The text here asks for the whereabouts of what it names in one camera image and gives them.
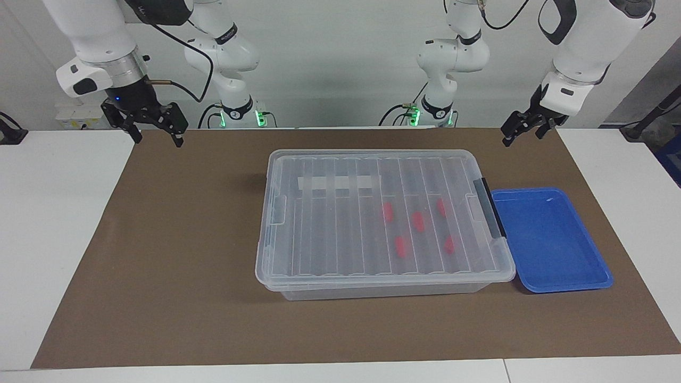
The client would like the clear plastic storage box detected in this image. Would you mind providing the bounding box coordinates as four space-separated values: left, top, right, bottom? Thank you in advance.
255 149 517 302

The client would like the white power strip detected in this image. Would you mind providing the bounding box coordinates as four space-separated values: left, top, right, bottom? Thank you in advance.
55 103 105 131

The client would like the black box latch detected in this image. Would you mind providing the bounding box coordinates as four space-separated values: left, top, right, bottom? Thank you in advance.
473 178 508 240

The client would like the blue plastic tray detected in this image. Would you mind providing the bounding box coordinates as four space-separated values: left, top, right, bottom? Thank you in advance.
490 187 614 294

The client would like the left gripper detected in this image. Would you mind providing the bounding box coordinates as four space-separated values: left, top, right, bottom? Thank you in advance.
501 84 558 148

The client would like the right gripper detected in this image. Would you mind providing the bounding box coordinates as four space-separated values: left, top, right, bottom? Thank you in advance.
101 76 189 148

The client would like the black stand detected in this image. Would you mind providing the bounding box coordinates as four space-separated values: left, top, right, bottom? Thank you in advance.
619 84 681 142
0 111 29 146

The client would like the black cable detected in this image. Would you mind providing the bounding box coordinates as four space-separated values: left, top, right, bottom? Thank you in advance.
379 104 416 127
197 103 224 129
407 81 429 115
477 0 531 30
148 21 215 103

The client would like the clear box latch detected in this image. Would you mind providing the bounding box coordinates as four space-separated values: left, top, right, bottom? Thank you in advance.
268 194 288 228

